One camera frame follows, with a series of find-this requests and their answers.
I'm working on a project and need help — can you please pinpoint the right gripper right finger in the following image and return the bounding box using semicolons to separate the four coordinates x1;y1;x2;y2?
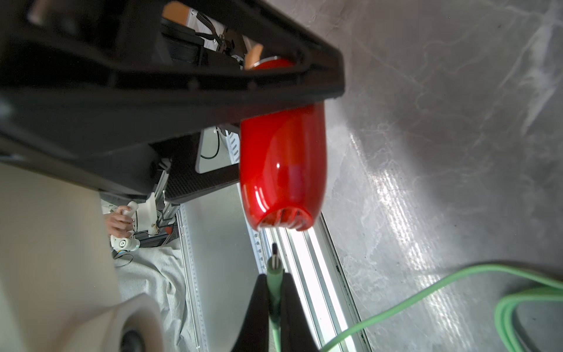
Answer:
280;273;318;352

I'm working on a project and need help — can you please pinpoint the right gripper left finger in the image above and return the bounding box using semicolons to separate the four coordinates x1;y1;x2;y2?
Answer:
231;274;269;352

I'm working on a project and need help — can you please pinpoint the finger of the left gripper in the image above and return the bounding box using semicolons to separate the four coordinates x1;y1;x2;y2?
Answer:
1;1;345;196

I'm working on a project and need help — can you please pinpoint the green charging cable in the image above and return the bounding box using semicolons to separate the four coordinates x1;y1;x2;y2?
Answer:
265;243;563;352

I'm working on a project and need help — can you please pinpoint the red electric shaver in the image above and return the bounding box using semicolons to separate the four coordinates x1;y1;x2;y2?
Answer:
238;56;328;233

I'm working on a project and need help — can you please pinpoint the person's bare hand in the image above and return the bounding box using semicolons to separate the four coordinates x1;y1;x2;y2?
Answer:
104;206;133;238

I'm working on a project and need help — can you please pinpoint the aluminium front rail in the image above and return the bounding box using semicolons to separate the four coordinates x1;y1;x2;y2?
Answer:
172;132;360;351

